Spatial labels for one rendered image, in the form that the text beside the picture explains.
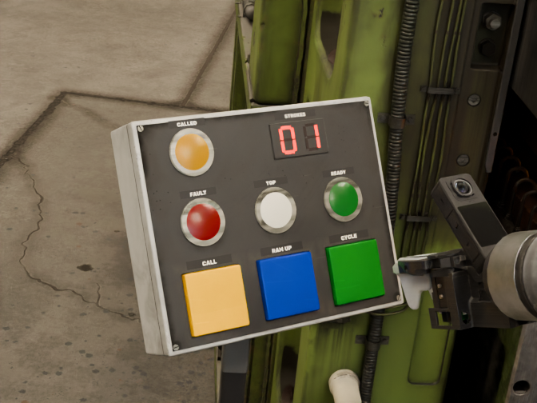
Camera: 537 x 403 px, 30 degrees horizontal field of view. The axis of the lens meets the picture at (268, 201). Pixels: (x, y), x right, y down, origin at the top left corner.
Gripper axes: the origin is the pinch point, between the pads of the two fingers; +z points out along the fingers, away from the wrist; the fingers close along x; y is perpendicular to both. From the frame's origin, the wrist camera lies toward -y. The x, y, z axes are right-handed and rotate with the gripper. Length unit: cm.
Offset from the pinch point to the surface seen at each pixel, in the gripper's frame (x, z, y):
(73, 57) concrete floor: 92, 393, -102
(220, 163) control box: -16.4, 11.1, -15.2
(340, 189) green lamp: -0.3, 10.7, -9.7
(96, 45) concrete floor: 110, 408, -111
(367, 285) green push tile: 1.1, 10.3, 3.0
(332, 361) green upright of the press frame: 17, 50, 19
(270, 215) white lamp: -10.9, 10.7, -8.0
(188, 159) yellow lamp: -20.7, 10.7, -16.2
